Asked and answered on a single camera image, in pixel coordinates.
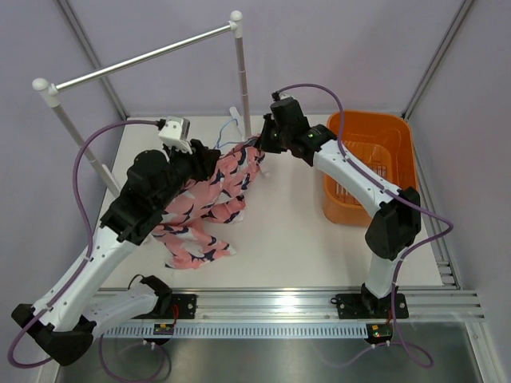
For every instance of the pink patterned shorts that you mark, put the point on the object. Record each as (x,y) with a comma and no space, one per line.
(220,199)

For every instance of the black right mount plate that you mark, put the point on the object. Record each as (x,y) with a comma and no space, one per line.
(366,306)

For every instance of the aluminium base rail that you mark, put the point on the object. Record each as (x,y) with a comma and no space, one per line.
(242,290)

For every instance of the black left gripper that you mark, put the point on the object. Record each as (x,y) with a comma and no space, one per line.
(202,159)

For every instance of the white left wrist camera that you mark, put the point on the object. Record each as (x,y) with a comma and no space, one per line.
(174,133)

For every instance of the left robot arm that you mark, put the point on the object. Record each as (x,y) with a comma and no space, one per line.
(64,322)

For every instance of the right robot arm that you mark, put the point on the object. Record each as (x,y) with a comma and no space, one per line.
(394,213)

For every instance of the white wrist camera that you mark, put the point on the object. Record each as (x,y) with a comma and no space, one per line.
(278,96)
(174,133)

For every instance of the orange plastic basket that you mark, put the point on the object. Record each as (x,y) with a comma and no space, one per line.
(384,143)

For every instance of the white and silver clothes rack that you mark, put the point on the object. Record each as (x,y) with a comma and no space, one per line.
(49,92)

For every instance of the black mount plate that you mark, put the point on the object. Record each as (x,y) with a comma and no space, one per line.
(184,305)
(366,306)

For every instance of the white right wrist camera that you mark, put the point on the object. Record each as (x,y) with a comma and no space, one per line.
(278,96)

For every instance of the white slotted cable duct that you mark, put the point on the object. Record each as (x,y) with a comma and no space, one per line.
(185,330)

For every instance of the light blue wire hanger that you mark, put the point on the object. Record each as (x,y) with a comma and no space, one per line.
(220,133)

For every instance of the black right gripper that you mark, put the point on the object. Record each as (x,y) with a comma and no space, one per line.
(265,143)

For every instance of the black left mount plate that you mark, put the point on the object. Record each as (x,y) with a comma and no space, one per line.
(184,305)

